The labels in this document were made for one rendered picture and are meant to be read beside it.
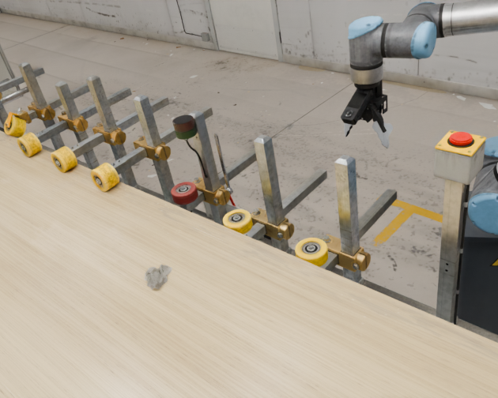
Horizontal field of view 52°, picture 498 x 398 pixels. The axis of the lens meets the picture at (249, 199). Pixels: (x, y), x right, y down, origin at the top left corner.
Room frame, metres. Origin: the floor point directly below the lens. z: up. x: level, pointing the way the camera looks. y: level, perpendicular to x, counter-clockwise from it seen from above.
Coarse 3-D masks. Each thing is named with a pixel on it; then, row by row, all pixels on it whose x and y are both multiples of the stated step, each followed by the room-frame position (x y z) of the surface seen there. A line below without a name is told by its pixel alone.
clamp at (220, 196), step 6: (198, 186) 1.38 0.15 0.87; (204, 186) 1.37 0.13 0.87; (222, 186) 1.35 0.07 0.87; (204, 192) 1.35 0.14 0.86; (210, 192) 1.33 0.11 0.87; (216, 192) 1.33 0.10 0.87; (222, 192) 1.32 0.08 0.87; (228, 192) 1.34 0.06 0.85; (210, 198) 1.34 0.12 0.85; (216, 198) 1.32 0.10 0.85; (222, 198) 1.32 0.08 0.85; (228, 198) 1.33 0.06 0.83; (216, 204) 1.32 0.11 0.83; (222, 204) 1.31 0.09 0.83
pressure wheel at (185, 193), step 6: (174, 186) 1.35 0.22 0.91; (180, 186) 1.35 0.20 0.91; (186, 186) 1.34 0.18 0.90; (192, 186) 1.33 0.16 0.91; (174, 192) 1.32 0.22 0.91; (180, 192) 1.32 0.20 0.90; (186, 192) 1.31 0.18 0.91; (192, 192) 1.30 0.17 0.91; (174, 198) 1.31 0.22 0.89; (180, 198) 1.29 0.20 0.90; (186, 198) 1.29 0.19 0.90; (192, 198) 1.30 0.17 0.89; (180, 204) 1.29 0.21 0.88; (186, 204) 1.29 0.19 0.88
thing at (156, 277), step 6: (150, 270) 0.97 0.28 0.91; (156, 270) 0.97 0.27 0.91; (162, 270) 0.96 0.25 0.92; (168, 270) 0.97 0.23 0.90; (150, 276) 0.94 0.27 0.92; (156, 276) 0.94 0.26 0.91; (162, 276) 0.94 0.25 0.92; (150, 282) 0.93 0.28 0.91; (156, 282) 0.93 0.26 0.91; (162, 282) 0.93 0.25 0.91
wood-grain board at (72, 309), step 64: (0, 192) 1.55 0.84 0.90; (64, 192) 1.46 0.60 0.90; (128, 192) 1.38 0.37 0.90; (0, 256) 1.18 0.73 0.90; (64, 256) 1.12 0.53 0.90; (128, 256) 1.06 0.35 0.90; (192, 256) 1.01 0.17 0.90; (256, 256) 0.96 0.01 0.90; (0, 320) 0.92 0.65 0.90; (64, 320) 0.87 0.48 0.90; (128, 320) 0.83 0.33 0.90; (192, 320) 0.79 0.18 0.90; (256, 320) 0.75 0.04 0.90; (320, 320) 0.72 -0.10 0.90; (384, 320) 0.69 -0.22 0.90; (0, 384) 0.72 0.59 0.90; (64, 384) 0.69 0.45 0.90; (128, 384) 0.66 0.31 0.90; (192, 384) 0.63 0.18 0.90; (256, 384) 0.60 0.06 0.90; (320, 384) 0.57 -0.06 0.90; (384, 384) 0.54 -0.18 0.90; (448, 384) 0.52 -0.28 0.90
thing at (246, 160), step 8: (248, 152) 1.55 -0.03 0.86; (240, 160) 1.51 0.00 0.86; (248, 160) 1.51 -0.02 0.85; (232, 168) 1.47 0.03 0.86; (240, 168) 1.48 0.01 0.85; (232, 176) 1.45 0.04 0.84; (224, 184) 1.42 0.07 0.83; (200, 192) 1.36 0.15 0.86; (200, 200) 1.35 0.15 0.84; (184, 208) 1.31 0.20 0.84; (192, 208) 1.32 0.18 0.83
